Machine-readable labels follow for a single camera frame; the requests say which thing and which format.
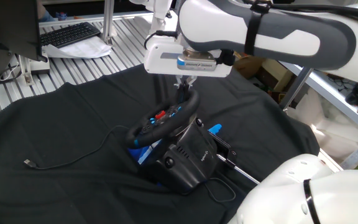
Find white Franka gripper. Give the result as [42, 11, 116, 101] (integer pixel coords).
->
[144, 34, 232, 103]

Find person in blue shirt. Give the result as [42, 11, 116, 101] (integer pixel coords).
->
[37, 0, 56, 23]

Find black computer monitor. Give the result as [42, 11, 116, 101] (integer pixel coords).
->
[0, 0, 48, 82]

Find black USB cable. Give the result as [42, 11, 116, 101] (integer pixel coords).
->
[23, 124, 129, 170]

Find cream cardboard box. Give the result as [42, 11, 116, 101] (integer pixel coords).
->
[255, 57, 295, 93]

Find brown cardboard box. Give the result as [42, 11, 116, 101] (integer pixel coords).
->
[233, 55, 264, 79]

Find white foam packing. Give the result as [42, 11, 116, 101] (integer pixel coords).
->
[286, 90, 358, 169]

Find black keyboard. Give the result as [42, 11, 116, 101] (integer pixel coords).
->
[40, 21, 102, 49]

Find black racing steering wheel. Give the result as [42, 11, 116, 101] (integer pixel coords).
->
[125, 88, 201, 149]

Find black rectangular frame device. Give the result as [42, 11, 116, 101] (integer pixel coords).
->
[208, 130, 238, 170]

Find silver metal rod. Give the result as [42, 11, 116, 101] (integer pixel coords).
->
[218, 154, 261, 185]

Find black table cloth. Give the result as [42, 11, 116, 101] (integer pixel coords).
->
[0, 63, 320, 224]

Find grey metal shelf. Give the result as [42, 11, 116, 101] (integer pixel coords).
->
[278, 60, 358, 170]

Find white pedestal stand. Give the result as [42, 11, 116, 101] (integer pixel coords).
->
[134, 0, 180, 40]

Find white paper sheets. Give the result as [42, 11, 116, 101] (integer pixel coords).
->
[44, 35, 113, 60]

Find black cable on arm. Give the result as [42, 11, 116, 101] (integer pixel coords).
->
[144, 29, 180, 50]

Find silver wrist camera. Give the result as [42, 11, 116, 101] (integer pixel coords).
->
[177, 49, 219, 72]

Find thin black looped cable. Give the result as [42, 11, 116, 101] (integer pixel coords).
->
[203, 177, 237, 205]

